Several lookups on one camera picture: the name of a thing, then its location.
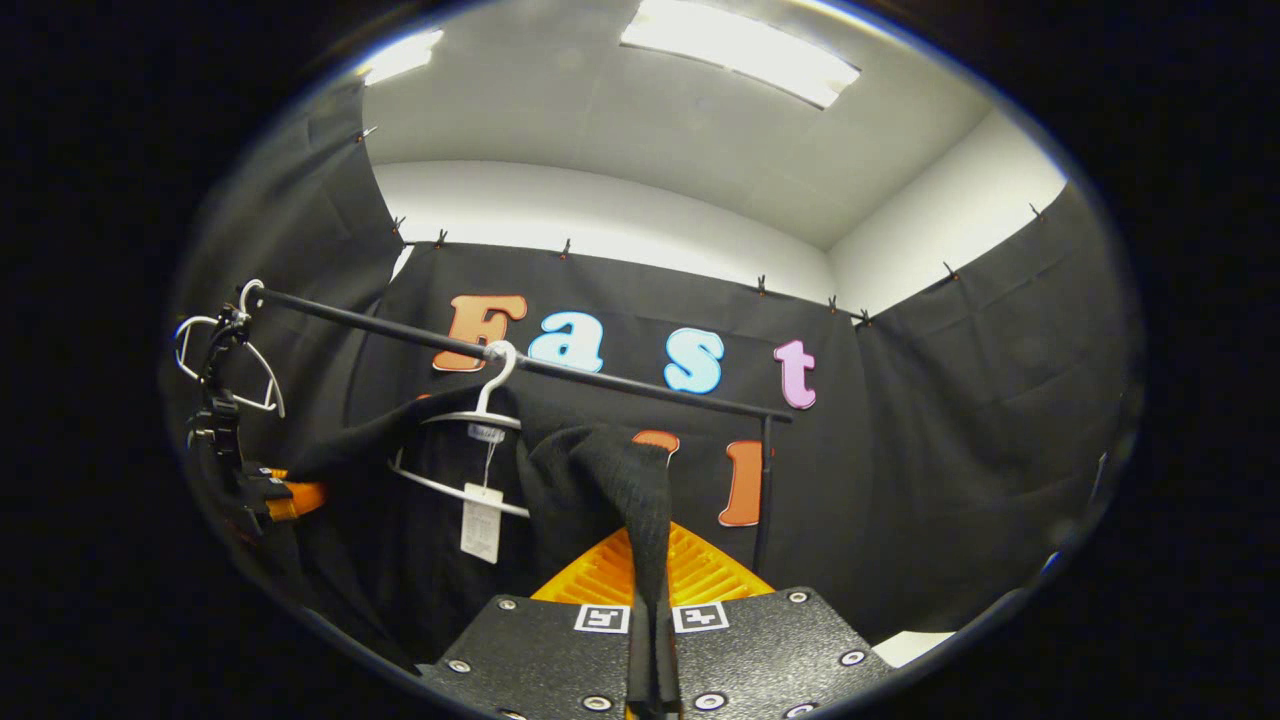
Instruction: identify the large ceiling light panel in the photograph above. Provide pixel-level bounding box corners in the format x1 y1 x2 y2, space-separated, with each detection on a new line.
620 0 862 111

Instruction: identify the black jacket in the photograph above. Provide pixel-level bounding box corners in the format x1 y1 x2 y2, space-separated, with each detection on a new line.
280 385 677 706

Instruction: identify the black clothes rack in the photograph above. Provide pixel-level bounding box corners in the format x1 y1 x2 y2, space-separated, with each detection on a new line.
243 286 797 573

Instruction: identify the row of backdrop clips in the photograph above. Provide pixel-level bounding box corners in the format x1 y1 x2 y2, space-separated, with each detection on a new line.
355 125 1047 330

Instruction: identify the white paper garment tag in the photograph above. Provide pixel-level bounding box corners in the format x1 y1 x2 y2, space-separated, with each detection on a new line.
460 484 505 565

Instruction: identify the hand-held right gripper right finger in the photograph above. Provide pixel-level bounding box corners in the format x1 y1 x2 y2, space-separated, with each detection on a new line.
655 520 897 720

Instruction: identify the white plastic hanger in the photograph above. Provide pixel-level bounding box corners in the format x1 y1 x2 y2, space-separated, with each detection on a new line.
388 340 532 520
174 278 288 419

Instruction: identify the black backdrop cloth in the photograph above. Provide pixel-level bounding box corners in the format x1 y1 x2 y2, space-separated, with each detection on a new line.
160 80 1141 666

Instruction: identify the small ceiling light panel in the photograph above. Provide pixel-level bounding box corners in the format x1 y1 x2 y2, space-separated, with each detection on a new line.
360 28 447 87

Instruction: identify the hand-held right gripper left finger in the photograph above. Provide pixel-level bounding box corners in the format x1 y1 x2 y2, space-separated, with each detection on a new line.
418 525 658 720

